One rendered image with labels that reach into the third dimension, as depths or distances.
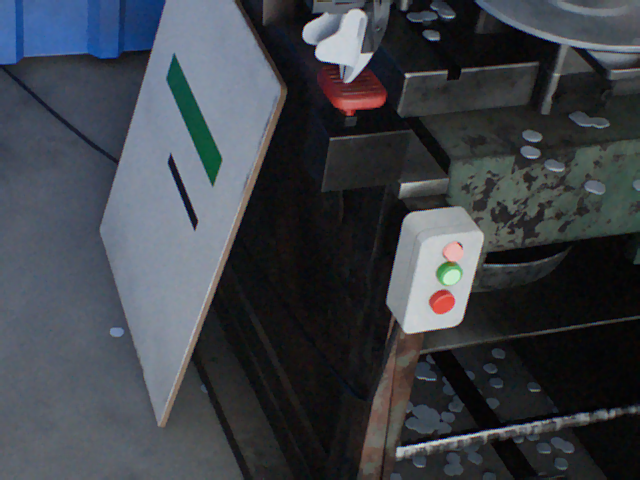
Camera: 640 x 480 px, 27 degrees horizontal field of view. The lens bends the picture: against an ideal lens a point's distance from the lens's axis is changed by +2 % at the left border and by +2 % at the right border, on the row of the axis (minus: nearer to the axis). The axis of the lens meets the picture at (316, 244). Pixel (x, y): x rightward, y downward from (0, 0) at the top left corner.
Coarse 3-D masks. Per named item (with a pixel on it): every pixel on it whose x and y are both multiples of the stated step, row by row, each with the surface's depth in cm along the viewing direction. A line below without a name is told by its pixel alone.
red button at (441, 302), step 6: (432, 294) 141; (438, 294) 141; (444, 294) 141; (450, 294) 141; (432, 300) 141; (438, 300) 140; (444, 300) 141; (450, 300) 141; (432, 306) 141; (438, 306) 141; (444, 306) 141; (450, 306) 142; (438, 312) 142; (444, 312) 142
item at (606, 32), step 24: (480, 0) 146; (504, 0) 147; (528, 0) 148; (552, 0) 148; (576, 0) 148; (600, 0) 149; (624, 0) 150; (528, 24) 143; (552, 24) 144; (576, 24) 145; (600, 24) 146; (624, 24) 146; (600, 48) 141; (624, 48) 141
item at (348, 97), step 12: (324, 72) 135; (336, 72) 135; (360, 72) 136; (372, 72) 137; (324, 84) 134; (336, 84) 133; (348, 84) 134; (360, 84) 134; (372, 84) 135; (336, 96) 132; (348, 96) 132; (360, 96) 132; (372, 96) 133; (384, 96) 133; (348, 108) 132; (360, 108) 133; (372, 108) 133
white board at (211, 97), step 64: (192, 0) 197; (192, 64) 195; (256, 64) 172; (192, 128) 193; (256, 128) 171; (128, 192) 218; (192, 192) 191; (128, 256) 215; (192, 256) 188; (128, 320) 212; (192, 320) 186
